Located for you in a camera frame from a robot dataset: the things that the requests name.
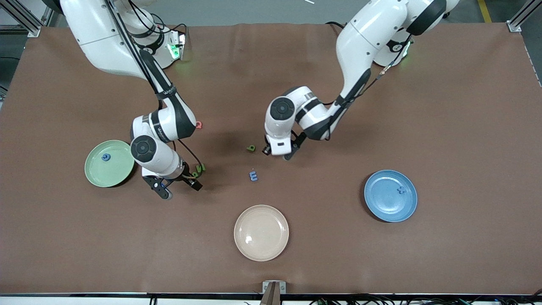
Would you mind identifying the brown table cover sheet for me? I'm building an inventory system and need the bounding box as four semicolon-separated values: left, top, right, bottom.
0;22;542;295

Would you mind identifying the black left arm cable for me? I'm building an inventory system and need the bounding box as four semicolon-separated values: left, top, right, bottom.
322;34;415;106

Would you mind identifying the blue round plate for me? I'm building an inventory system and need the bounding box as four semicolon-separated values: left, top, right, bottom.
364;170;418;223

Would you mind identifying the white table edge rail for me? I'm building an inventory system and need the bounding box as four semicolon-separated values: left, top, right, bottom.
0;293;542;305

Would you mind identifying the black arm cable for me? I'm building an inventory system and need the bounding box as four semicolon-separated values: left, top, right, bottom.
108;0;204;170
322;34;415;106

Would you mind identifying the black right base cable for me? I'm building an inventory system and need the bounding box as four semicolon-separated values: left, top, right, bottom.
152;15;188;36

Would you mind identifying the aluminium frame post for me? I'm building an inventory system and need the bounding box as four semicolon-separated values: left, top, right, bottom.
507;0;542;33
0;0;64;38

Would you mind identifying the green round plate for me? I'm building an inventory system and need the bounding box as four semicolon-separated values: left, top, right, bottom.
84;140;136;188

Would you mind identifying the metal table edge bracket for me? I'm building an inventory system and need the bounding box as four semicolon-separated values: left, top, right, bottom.
262;280;287;305

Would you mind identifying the beige round plate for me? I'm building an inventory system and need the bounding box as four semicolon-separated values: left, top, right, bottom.
234;205;290;262

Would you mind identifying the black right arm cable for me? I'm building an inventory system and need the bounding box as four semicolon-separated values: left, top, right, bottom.
108;0;204;170

